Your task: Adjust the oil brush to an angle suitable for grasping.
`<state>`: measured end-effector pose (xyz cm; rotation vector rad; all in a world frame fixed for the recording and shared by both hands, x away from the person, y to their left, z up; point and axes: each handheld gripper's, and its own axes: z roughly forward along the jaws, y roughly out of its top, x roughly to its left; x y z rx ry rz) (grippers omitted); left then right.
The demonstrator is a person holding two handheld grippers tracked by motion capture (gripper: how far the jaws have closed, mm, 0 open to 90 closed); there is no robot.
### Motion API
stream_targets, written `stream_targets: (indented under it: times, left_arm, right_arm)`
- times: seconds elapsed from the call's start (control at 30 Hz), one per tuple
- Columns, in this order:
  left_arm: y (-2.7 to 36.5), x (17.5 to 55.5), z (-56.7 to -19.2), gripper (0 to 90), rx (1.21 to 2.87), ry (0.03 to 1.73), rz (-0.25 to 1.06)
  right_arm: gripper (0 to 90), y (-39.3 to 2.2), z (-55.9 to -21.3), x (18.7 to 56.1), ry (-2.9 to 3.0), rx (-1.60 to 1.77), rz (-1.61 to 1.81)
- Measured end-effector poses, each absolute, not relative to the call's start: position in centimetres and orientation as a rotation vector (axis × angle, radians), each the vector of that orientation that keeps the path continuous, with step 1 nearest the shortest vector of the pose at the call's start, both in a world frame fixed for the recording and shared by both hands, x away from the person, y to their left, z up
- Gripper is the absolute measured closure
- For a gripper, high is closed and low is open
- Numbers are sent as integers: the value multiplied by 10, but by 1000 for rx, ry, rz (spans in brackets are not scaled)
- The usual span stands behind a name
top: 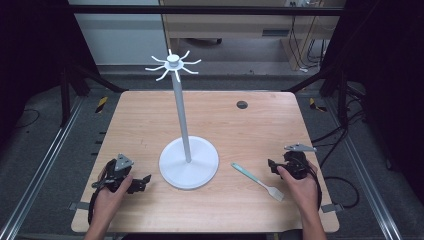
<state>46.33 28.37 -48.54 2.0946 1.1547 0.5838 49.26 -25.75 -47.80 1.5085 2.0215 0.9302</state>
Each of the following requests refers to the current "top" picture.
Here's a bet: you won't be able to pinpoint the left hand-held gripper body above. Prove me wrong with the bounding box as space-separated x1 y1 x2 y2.
91 153 135 194

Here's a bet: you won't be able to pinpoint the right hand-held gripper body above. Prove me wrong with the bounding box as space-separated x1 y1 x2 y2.
282 143 318 181

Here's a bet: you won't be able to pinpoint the person's right hand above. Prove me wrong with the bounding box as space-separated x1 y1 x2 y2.
276 164 321 220

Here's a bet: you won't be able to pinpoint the person's left hand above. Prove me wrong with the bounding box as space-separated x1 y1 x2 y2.
92 174 135 226

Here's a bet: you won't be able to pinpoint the yellow black tape marker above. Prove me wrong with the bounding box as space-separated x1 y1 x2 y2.
95 96 110 115
308 97 329 113

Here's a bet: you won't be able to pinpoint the white hook rack stand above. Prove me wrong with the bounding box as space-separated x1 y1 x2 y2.
144 48 220 191

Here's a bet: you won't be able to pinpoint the white cabinet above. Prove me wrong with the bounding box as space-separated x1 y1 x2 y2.
67 0 170 67

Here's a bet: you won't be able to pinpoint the light wooden desk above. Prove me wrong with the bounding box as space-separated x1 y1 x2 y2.
159 0 345 72

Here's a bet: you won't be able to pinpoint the fork with teal handle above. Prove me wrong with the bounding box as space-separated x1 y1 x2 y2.
231 162 286 203

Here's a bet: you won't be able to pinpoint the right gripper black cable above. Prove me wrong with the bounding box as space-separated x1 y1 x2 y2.
298 156 324 211

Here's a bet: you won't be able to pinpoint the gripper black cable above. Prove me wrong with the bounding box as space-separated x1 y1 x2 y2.
87 166 113 226
298 156 324 211

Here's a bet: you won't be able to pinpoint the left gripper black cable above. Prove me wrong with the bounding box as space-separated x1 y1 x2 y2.
87 166 113 226

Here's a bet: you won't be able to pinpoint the black floor cables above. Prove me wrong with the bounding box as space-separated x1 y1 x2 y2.
310 83 368 210

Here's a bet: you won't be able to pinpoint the grey table edge bracket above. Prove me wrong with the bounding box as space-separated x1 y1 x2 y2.
67 201 92 212
320 202 345 214

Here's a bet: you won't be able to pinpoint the silver metal floor rail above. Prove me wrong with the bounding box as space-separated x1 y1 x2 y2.
0 95 86 240
323 97 405 240

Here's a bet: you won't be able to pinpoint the black frame strut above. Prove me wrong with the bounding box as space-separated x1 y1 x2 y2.
59 62 130 128
285 63 350 130

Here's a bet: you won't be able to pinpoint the thin black floor cable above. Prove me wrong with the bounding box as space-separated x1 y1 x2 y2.
13 107 42 130

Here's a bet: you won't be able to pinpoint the hanging black cables bundle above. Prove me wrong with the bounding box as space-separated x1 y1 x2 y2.
287 1 331 74

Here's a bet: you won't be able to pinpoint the black horizontal frame bar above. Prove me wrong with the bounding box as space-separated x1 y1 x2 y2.
67 4 346 17

